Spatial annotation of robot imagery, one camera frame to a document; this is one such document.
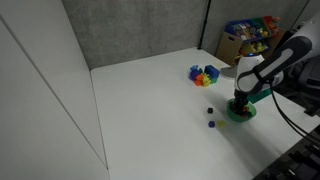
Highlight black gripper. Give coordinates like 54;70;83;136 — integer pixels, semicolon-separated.
232;89;250;116

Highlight green plastic bowl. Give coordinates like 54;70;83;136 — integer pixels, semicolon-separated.
226;98;258;123

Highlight yellow toy piece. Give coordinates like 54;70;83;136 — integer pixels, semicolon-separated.
201;73;212;88

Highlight orange toy piece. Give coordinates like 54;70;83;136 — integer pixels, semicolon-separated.
194;73;205;87

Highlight brown cardboard box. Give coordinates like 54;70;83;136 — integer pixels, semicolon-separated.
215;31;244;66

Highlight colourful toy storage rack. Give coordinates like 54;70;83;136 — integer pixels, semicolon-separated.
224;15;288;64

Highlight black tripod pole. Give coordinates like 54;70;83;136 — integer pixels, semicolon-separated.
197;0;212;51

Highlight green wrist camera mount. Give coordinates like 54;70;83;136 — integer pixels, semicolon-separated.
248;88;273;104

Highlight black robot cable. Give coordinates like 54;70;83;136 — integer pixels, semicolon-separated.
269;83;320;144

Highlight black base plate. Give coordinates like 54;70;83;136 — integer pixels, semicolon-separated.
253;124;320;180

